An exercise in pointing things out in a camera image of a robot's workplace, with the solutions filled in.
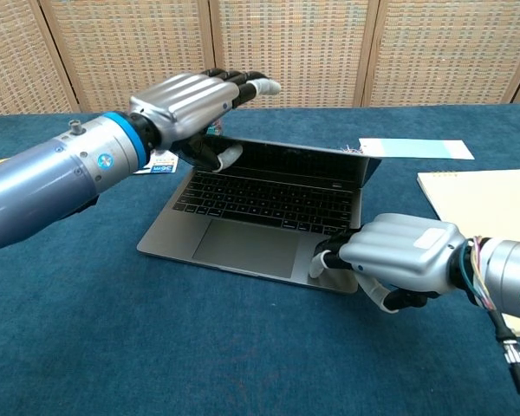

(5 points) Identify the black cable with connector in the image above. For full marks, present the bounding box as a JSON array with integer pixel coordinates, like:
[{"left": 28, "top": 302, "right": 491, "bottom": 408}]
[{"left": 487, "top": 298, "right": 520, "bottom": 395}]

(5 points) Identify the grey laptop computer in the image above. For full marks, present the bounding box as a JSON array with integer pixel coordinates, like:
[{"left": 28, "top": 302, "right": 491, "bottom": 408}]
[{"left": 137, "top": 134, "right": 382, "bottom": 295}]

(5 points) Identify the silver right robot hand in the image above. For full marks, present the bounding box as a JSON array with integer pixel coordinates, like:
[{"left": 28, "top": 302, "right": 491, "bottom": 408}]
[{"left": 308, "top": 212, "right": 467, "bottom": 314}]

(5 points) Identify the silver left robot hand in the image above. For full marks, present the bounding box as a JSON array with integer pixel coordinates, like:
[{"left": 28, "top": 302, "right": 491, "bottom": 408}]
[{"left": 127, "top": 68, "right": 283, "bottom": 173}]

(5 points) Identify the woven rattan folding screen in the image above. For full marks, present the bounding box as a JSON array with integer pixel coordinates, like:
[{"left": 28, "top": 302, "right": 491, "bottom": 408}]
[{"left": 0, "top": 0, "right": 520, "bottom": 118}]

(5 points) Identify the beige spiral notebook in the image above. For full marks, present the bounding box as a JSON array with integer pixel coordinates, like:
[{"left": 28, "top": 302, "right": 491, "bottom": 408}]
[{"left": 417, "top": 168, "right": 520, "bottom": 338}]

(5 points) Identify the blister pack of clips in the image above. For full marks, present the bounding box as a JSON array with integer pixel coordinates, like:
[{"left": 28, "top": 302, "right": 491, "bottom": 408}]
[{"left": 132, "top": 149, "right": 179, "bottom": 175}]

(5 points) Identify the white and blue bookmark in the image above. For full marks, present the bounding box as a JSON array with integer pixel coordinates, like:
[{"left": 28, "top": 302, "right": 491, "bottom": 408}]
[{"left": 358, "top": 138, "right": 476, "bottom": 161}]

